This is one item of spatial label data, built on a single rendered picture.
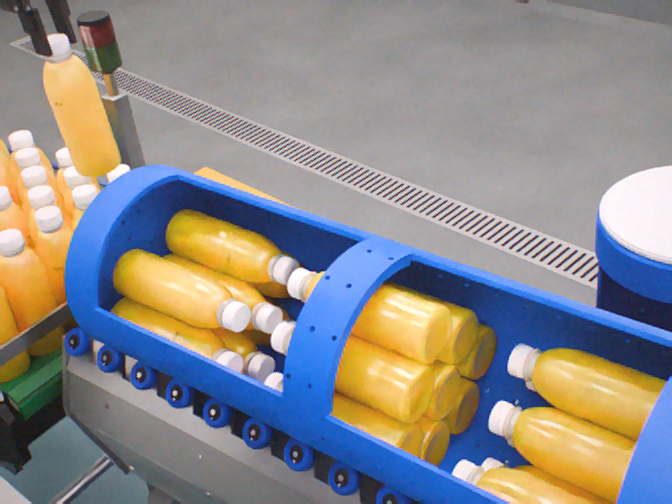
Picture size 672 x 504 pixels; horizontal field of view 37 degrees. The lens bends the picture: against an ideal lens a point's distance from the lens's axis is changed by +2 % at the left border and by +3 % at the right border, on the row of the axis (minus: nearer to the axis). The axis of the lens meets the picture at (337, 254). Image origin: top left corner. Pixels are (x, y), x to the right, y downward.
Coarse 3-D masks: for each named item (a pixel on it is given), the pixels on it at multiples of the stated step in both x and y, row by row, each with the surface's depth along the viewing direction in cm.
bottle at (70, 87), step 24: (48, 72) 145; (72, 72) 145; (48, 96) 147; (72, 96) 145; (96, 96) 148; (72, 120) 148; (96, 120) 149; (72, 144) 151; (96, 144) 151; (96, 168) 153
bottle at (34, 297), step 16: (0, 256) 153; (16, 256) 153; (32, 256) 154; (0, 272) 153; (16, 272) 152; (32, 272) 154; (16, 288) 153; (32, 288) 154; (48, 288) 157; (16, 304) 155; (32, 304) 156; (48, 304) 158; (32, 320) 157; (48, 336) 160; (32, 352) 161; (48, 352) 161
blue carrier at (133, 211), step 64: (128, 192) 136; (192, 192) 152; (320, 256) 144; (384, 256) 117; (320, 320) 113; (512, 320) 126; (576, 320) 118; (192, 384) 131; (256, 384) 119; (320, 384) 112; (512, 384) 128; (320, 448) 119; (384, 448) 109; (448, 448) 128; (512, 448) 126; (640, 448) 93
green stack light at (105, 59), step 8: (88, 48) 186; (96, 48) 186; (104, 48) 186; (112, 48) 187; (88, 56) 188; (96, 56) 187; (104, 56) 187; (112, 56) 188; (120, 56) 190; (96, 64) 188; (104, 64) 188; (112, 64) 188; (120, 64) 190; (96, 72) 189
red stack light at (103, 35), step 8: (104, 24) 185; (112, 24) 187; (80, 32) 185; (88, 32) 184; (96, 32) 184; (104, 32) 185; (112, 32) 187; (88, 40) 185; (96, 40) 185; (104, 40) 186; (112, 40) 187
